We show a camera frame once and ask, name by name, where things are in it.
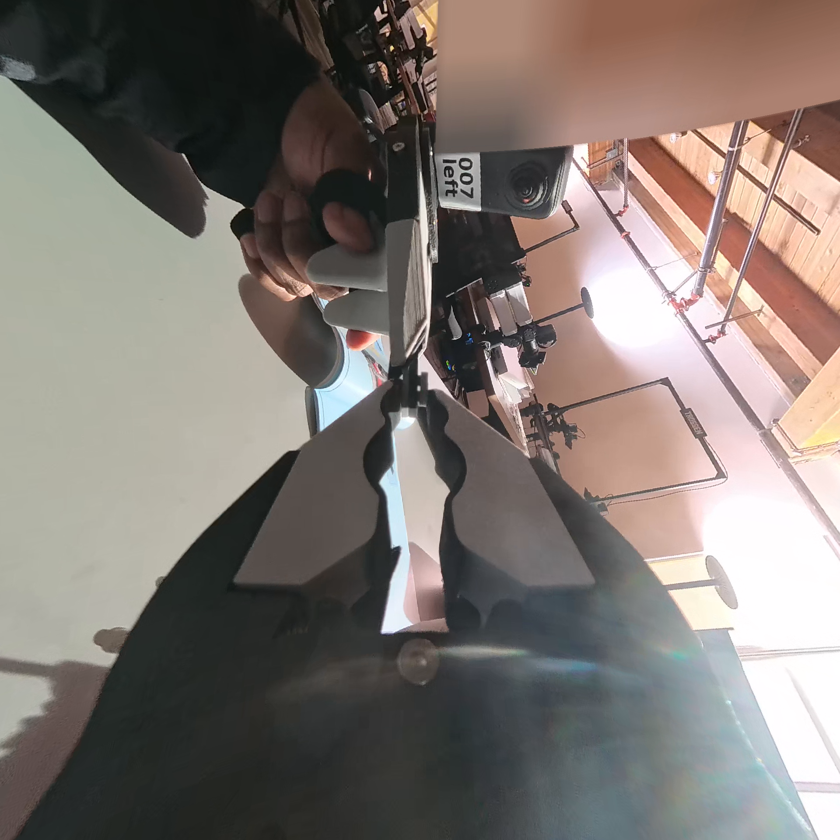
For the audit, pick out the person's left forearm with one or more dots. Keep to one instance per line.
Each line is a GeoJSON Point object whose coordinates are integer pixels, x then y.
{"type": "Point", "coordinates": [164, 79]}

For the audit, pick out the metal ceiling pipe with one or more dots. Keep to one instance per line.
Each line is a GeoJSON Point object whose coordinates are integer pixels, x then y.
{"type": "Point", "coordinates": [761, 216]}
{"type": "Point", "coordinates": [718, 210]}

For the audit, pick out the black floor lamp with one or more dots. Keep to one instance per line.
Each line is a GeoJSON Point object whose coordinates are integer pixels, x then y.
{"type": "Point", "coordinates": [722, 581]}
{"type": "Point", "coordinates": [587, 303]}

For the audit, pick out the blue instruction booklet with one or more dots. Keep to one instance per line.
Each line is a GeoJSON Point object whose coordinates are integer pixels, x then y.
{"type": "Point", "coordinates": [348, 394]}

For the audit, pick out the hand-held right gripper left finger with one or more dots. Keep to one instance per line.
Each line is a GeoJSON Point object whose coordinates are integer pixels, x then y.
{"type": "Point", "coordinates": [315, 518]}

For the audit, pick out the black storage rack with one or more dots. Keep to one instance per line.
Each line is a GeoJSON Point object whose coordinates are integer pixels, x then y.
{"type": "Point", "coordinates": [479, 256]}

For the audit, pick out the person's left hand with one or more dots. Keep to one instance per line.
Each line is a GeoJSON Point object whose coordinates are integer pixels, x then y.
{"type": "Point", "coordinates": [308, 144]}

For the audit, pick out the grey desk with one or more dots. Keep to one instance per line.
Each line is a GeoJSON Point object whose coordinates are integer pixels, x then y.
{"type": "Point", "coordinates": [98, 394]}

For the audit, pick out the black frame stand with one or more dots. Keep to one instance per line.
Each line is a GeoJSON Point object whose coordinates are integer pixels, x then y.
{"type": "Point", "coordinates": [694, 423]}

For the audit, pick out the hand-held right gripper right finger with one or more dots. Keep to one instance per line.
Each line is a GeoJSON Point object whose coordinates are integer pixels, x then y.
{"type": "Point", "coordinates": [512, 518]}

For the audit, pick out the black camera rig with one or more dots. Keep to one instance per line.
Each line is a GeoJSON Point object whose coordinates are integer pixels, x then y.
{"type": "Point", "coordinates": [535, 341]}

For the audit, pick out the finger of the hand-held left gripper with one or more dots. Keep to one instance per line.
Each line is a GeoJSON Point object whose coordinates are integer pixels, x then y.
{"type": "Point", "coordinates": [401, 295]}

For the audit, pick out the black toy brick plate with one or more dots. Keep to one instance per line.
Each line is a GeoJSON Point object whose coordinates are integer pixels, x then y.
{"type": "Point", "coordinates": [410, 394]}

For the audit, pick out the white cardboard box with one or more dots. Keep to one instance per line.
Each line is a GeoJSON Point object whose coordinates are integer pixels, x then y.
{"type": "Point", "coordinates": [501, 308]}
{"type": "Point", "coordinates": [520, 303]}

